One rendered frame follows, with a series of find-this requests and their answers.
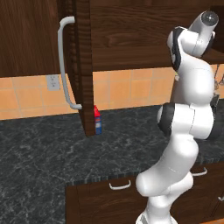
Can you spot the dark wood wall cabinet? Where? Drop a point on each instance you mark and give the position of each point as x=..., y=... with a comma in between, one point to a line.
x=128, y=32

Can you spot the open dark wood cabinet door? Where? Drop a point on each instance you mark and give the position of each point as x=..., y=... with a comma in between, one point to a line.
x=82, y=67

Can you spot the red and blue condiment bottle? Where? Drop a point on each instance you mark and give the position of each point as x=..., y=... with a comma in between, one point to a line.
x=97, y=121

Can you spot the dark wood drawer front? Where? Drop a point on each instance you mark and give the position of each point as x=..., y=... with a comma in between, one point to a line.
x=204, y=189
x=105, y=201

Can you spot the hanging metal kitchen tool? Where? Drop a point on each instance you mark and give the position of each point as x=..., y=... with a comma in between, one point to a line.
x=216, y=78

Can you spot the grey wall power outlet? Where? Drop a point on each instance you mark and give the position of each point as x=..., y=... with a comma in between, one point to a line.
x=53, y=82

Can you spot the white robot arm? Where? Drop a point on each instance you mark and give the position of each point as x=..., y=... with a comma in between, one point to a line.
x=186, y=128

